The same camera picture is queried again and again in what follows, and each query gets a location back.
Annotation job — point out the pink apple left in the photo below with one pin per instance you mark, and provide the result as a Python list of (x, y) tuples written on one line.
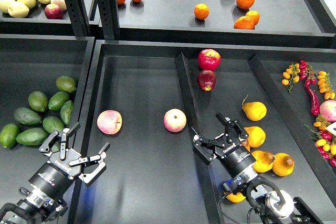
[(109, 122)]

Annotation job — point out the small orange right shelf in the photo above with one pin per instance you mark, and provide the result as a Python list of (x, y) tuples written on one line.
[(254, 15)]

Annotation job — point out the green avocado upper left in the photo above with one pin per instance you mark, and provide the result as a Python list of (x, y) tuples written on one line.
[(38, 101)]

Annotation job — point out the red cherry tomato cluster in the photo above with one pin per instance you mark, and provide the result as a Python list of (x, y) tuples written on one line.
[(307, 73)]

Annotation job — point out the orange cherry tomato cluster left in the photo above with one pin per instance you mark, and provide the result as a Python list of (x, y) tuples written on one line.
[(291, 76)]

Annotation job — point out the green avocado middle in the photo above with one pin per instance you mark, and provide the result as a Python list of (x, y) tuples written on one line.
[(57, 100)]

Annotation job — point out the dark red apple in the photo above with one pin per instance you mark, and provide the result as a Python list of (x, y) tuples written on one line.
[(206, 80)]

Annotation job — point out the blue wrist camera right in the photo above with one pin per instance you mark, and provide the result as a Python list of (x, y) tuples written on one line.
[(233, 183)]

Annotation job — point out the green avocado top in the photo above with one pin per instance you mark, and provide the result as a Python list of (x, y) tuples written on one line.
[(66, 83)]

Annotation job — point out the bright green avocado far left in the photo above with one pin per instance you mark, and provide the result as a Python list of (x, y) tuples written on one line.
[(9, 134)]

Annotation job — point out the black left tray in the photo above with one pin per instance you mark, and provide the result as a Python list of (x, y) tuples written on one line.
[(33, 63)]

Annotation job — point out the black tray divider left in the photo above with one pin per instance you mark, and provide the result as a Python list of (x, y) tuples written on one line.
[(204, 171)]

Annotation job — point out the black middle tray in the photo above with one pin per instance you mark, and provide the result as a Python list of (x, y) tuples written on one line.
[(151, 174)]

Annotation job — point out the green avocado bottom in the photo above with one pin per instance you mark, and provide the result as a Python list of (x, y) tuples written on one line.
[(32, 137)]

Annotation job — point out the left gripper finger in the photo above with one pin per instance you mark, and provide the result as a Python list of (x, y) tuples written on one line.
[(63, 137), (97, 160)]

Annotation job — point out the pink apple right edge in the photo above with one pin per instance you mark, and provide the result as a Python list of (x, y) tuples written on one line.
[(327, 110)]

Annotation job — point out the front orange shelf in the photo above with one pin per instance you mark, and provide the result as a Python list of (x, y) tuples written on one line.
[(244, 22)]

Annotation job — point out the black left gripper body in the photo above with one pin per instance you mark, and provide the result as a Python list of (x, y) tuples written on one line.
[(56, 175)]

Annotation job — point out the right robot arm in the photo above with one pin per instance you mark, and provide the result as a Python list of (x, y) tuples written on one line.
[(270, 203)]

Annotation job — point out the orange cherry tomato cluster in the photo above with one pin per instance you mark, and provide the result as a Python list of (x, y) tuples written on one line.
[(325, 85), (291, 76)]

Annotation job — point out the white label card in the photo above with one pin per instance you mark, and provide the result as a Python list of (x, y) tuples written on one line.
[(331, 128)]

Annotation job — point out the black tray divider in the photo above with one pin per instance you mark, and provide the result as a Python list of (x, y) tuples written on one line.
[(204, 171), (295, 113)]

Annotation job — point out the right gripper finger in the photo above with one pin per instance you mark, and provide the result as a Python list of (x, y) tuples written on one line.
[(233, 131), (203, 151)]

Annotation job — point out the red chili pepper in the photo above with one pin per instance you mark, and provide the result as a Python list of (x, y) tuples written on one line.
[(314, 102)]

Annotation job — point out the yellow pear top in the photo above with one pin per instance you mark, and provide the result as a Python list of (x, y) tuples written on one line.
[(255, 111)]

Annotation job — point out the pink apple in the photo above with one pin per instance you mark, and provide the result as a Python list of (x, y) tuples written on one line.
[(109, 122), (174, 120)]

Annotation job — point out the black tray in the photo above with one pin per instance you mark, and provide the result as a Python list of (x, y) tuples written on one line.
[(151, 174), (33, 63)]

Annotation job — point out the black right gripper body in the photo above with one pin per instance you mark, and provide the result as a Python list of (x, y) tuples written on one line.
[(232, 154)]

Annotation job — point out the orange centre shelf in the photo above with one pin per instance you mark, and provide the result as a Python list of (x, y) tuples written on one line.
[(201, 11)]

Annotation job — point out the green avocado centre low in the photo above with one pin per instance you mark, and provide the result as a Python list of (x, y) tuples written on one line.
[(52, 123)]

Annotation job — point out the dark green avocado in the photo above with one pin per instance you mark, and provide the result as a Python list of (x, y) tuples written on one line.
[(51, 145)]

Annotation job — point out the mixed cherry tomatoes lower right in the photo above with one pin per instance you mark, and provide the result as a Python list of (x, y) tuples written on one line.
[(323, 139)]

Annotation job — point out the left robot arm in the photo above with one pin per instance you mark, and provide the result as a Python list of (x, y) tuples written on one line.
[(36, 207)]

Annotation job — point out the bright red apple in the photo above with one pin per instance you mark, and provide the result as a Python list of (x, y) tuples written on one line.
[(209, 59)]

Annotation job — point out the orange cherry tomato cluster right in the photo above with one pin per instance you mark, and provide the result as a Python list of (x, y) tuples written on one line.
[(325, 85)]

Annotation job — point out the pink apple centre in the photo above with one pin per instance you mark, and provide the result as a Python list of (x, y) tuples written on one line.
[(174, 120)]

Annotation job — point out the black tray divider right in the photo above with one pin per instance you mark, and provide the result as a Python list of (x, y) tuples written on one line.
[(295, 113)]

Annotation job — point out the green avocado by tray edge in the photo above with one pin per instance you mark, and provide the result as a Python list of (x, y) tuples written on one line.
[(66, 112)]

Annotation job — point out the dark avocado left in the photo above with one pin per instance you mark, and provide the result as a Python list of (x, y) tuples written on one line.
[(27, 116)]

